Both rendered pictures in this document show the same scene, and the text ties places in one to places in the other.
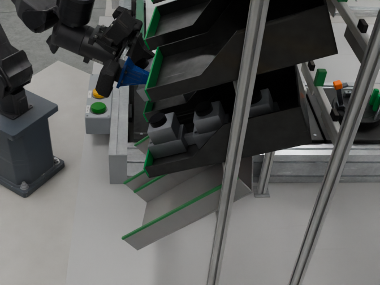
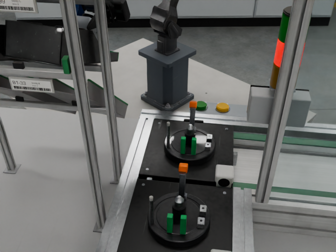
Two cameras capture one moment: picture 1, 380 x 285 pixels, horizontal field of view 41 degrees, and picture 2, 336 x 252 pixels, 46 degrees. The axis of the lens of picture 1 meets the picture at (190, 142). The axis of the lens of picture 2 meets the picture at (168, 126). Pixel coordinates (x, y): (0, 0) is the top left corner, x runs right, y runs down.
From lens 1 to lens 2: 1.50 m
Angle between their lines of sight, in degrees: 77
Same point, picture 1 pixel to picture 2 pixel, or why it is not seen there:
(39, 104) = (169, 58)
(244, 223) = (71, 204)
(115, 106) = (204, 115)
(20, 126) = (146, 52)
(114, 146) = (150, 112)
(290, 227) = (50, 237)
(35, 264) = not seen: hidden behind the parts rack
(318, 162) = not seen: outside the picture
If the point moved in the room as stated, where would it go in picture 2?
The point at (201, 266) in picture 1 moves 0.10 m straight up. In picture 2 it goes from (44, 170) to (37, 144)
